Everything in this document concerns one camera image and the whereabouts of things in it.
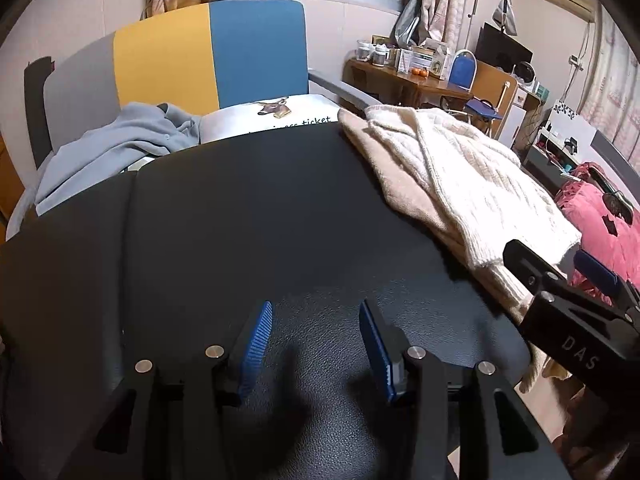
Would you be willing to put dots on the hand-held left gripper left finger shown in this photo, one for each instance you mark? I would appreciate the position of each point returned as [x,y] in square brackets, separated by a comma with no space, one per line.
[255,345]

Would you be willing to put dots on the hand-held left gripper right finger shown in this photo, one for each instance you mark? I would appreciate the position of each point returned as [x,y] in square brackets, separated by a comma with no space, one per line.
[377,355]

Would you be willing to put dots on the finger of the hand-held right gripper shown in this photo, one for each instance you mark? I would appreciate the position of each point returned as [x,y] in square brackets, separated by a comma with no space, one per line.
[600,275]
[532,267]

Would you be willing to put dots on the cream knitted sweater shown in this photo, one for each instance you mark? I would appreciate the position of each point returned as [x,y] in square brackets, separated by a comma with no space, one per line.
[470,185]

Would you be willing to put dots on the pink quilt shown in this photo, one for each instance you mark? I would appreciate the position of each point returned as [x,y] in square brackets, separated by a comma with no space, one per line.
[595,220]

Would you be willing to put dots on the white flower print box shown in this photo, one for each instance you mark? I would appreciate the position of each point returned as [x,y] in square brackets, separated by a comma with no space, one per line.
[565,125]

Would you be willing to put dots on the beige sweater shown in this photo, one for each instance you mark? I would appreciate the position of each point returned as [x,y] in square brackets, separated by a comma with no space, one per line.
[400,180]

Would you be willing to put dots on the wooden cabinet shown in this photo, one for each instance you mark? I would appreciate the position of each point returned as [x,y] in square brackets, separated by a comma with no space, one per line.
[492,85]

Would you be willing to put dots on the pale floral curtain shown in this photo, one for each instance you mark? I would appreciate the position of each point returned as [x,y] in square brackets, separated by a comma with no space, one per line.
[612,80]

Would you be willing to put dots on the blue folding chair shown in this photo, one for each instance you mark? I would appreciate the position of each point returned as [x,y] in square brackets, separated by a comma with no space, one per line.
[462,71]

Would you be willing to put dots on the black monitor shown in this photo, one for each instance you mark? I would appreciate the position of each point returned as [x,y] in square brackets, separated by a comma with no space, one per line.
[502,47]

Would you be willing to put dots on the white carton box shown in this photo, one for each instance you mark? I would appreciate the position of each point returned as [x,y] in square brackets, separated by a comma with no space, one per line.
[441,62]

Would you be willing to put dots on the wooden desk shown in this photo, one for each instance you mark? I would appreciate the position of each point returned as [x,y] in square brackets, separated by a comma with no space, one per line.
[390,77]

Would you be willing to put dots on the grey-blue garment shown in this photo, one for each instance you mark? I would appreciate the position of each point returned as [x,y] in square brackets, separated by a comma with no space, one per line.
[100,160]

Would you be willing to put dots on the hanging grey bag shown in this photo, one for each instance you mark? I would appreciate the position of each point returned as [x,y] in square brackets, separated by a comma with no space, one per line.
[505,15]

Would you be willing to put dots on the glass jar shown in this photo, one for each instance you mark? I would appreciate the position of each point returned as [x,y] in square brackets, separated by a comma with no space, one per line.
[364,52]
[381,56]

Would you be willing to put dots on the silver plastic bag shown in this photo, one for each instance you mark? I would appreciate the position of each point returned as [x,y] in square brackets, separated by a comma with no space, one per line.
[410,20]

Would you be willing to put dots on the grey yellow blue sofa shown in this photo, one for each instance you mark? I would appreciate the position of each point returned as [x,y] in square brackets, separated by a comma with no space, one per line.
[160,55]

